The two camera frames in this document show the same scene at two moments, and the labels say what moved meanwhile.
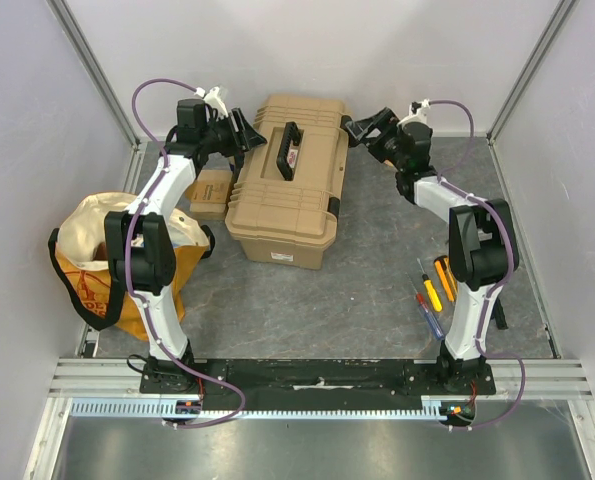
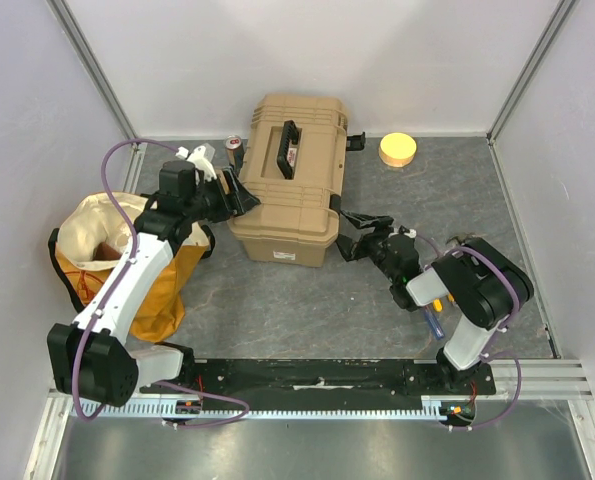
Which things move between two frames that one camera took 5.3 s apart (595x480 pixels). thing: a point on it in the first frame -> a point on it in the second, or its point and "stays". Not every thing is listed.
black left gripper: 252,138 -> 245,199
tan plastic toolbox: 284,196 stays
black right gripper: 380,135 -> 374,242
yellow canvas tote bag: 79,251 stays
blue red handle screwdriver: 433,324 stays
